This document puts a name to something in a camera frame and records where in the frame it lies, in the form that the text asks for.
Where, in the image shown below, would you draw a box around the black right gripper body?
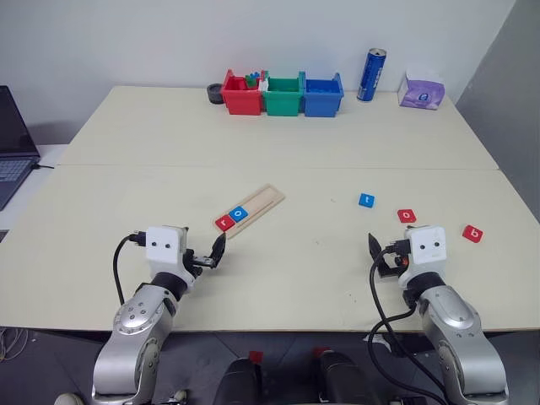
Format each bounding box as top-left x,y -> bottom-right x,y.
376,238 -> 413,278

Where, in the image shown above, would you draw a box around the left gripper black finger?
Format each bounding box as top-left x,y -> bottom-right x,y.
210,234 -> 228,269

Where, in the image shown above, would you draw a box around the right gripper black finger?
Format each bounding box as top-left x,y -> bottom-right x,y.
367,231 -> 383,267

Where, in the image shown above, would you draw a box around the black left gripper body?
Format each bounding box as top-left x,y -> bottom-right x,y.
181,247 -> 219,278

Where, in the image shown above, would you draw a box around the red letter tile b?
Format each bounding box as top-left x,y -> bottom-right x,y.
461,224 -> 484,244

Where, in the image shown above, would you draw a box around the wooden letter tray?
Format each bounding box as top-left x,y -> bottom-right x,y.
213,183 -> 286,241

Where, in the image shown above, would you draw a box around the dark rounded shape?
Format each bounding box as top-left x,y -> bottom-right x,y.
213,357 -> 265,405
316,350 -> 381,405

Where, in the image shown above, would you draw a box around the red plastic bin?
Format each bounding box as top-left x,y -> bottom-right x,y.
221,69 -> 266,116

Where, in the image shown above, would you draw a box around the blue plastic bin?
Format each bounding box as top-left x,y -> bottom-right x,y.
301,71 -> 345,118

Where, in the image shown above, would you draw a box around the green plastic bin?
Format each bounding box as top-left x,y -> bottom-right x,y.
262,71 -> 305,117

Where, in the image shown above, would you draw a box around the purple tissue pack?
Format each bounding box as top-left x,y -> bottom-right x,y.
398,70 -> 447,111

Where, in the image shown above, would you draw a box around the blue drink can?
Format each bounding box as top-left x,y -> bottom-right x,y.
356,47 -> 388,103

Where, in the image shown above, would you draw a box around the dark grey laptop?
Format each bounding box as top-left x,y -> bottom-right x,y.
0,85 -> 42,212

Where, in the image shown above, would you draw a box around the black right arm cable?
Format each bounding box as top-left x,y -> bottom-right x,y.
366,244 -> 451,405

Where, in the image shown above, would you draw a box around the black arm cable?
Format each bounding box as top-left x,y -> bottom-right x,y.
366,244 -> 451,405
111,230 -> 148,305

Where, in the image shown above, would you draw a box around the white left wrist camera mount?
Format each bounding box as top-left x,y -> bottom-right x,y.
144,225 -> 196,283

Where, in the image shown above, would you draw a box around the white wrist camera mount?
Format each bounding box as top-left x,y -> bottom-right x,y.
398,225 -> 447,290
144,225 -> 196,283

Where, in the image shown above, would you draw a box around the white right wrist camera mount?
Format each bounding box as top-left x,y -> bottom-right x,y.
398,225 -> 447,290

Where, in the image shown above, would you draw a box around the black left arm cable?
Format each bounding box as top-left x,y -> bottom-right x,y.
111,230 -> 148,305

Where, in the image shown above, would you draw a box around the thin white wires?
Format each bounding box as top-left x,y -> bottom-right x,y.
0,327 -> 27,362

